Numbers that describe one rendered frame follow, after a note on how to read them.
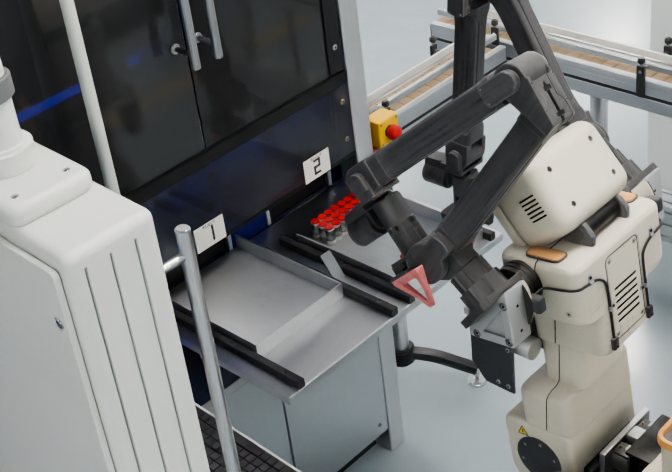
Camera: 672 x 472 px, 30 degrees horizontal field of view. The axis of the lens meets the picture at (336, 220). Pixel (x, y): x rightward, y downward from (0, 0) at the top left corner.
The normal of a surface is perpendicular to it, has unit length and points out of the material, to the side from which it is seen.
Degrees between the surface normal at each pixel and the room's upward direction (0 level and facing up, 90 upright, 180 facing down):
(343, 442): 90
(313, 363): 0
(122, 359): 90
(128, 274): 90
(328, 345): 0
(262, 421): 90
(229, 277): 0
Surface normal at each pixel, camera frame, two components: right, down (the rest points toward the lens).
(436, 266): -0.60, 0.36
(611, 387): 0.70, 0.18
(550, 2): -0.11, -0.83
